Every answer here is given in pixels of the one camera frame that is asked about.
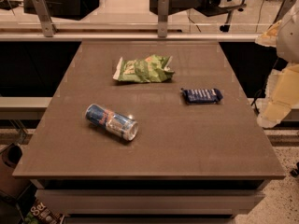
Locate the left metal rail bracket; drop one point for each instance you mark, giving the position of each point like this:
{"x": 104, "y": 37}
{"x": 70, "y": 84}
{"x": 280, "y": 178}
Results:
{"x": 42, "y": 11}

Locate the brown wooden table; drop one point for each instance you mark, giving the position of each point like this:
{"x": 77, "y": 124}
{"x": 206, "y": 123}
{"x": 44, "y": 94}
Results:
{"x": 186, "y": 160}

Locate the printed snack package on floor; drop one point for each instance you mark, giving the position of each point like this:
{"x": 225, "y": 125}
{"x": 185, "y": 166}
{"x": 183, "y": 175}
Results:
{"x": 40, "y": 214}

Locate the brown bin with hole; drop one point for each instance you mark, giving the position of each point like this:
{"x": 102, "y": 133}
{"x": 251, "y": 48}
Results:
{"x": 11, "y": 188}

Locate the metal rail bracket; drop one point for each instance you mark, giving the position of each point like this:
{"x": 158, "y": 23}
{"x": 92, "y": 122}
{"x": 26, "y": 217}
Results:
{"x": 163, "y": 7}
{"x": 42, "y": 11}
{"x": 286, "y": 5}

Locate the blue silver redbull can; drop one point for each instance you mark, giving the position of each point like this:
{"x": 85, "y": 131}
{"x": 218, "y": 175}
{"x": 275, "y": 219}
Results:
{"x": 112, "y": 122}

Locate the blue snack bar wrapper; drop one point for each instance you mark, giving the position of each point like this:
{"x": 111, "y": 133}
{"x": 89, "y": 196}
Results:
{"x": 202, "y": 96}

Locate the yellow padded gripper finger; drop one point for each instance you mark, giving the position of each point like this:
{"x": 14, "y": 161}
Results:
{"x": 281, "y": 95}

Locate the black box on floor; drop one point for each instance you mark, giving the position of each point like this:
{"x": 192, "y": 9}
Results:
{"x": 62, "y": 0}

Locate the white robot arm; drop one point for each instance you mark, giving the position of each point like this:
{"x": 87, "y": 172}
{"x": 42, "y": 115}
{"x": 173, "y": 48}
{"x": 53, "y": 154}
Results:
{"x": 284, "y": 36}

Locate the right metal rail bracket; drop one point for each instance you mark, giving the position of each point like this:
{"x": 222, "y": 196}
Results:
{"x": 286, "y": 5}

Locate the middle metal rail bracket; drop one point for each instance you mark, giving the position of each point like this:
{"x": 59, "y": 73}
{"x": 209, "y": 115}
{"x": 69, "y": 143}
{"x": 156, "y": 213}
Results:
{"x": 163, "y": 7}

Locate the green chip bag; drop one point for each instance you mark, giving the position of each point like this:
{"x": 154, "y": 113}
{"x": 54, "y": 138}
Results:
{"x": 153, "y": 69}

